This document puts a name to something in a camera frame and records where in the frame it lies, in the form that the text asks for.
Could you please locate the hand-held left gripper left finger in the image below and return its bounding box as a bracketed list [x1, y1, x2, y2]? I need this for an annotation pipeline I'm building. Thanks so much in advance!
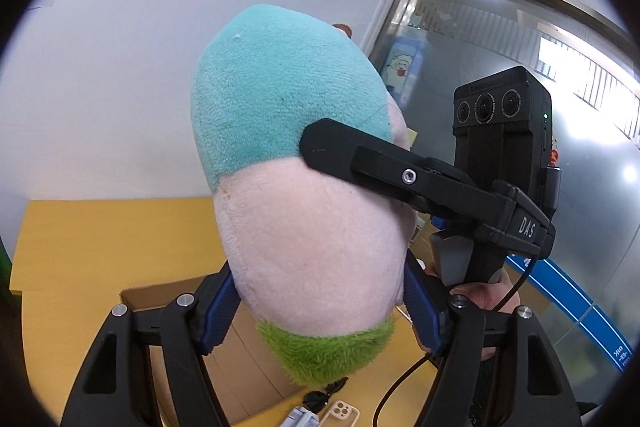
[60, 261, 242, 427]

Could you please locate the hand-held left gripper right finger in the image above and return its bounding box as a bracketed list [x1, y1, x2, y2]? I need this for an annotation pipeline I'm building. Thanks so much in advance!
[401, 251, 584, 427]

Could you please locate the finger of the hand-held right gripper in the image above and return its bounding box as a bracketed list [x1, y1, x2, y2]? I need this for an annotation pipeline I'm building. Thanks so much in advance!
[299, 118, 501, 228]

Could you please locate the brown cardboard box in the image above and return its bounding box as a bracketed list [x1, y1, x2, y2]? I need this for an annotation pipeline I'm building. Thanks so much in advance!
[119, 274, 416, 427]

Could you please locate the pink and teal pig plush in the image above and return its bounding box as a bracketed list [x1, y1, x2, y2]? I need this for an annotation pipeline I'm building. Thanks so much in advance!
[190, 4, 419, 388]

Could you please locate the white phone case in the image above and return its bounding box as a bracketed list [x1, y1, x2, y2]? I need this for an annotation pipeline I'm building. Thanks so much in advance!
[320, 400, 362, 427]

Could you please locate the person's right hand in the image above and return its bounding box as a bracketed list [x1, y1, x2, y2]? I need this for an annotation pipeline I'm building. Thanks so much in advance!
[412, 259, 523, 354]

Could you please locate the cartoon poster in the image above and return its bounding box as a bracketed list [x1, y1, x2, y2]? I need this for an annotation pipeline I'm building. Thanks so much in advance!
[382, 36, 427, 106]

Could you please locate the glass door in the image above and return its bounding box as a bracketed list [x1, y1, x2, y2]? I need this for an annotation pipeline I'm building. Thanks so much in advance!
[367, 0, 640, 418]

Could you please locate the black hair clip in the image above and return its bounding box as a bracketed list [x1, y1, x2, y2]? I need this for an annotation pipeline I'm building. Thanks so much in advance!
[302, 376, 351, 411]

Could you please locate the blue door stripe decal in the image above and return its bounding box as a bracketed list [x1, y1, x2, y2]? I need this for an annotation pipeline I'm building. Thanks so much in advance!
[504, 256, 632, 374]

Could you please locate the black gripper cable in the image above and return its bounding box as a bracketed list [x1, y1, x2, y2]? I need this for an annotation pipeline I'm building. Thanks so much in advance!
[372, 252, 542, 427]

